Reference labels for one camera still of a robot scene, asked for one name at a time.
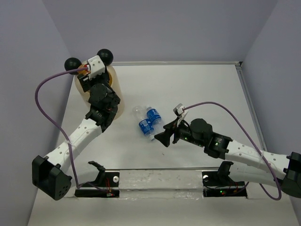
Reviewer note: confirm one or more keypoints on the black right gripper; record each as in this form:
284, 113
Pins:
164, 137

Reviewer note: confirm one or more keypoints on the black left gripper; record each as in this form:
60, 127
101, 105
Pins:
87, 83

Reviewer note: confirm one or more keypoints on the white-cap blue-label water bottle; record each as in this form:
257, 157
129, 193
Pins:
147, 129

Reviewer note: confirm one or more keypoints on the clear blue-label bottle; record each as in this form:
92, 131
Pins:
147, 112

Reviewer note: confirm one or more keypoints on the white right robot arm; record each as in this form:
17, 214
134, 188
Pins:
240, 162

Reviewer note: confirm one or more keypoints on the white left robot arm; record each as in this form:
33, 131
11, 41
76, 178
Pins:
55, 173

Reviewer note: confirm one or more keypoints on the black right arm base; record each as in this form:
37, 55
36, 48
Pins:
218, 183

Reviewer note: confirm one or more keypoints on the cream cat-print bin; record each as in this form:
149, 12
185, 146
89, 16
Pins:
107, 57

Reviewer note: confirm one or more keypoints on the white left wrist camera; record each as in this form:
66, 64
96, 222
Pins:
95, 67

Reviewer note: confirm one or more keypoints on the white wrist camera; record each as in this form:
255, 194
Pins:
95, 67
180, 112

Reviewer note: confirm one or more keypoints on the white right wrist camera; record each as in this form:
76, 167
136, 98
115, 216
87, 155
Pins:
180, 112

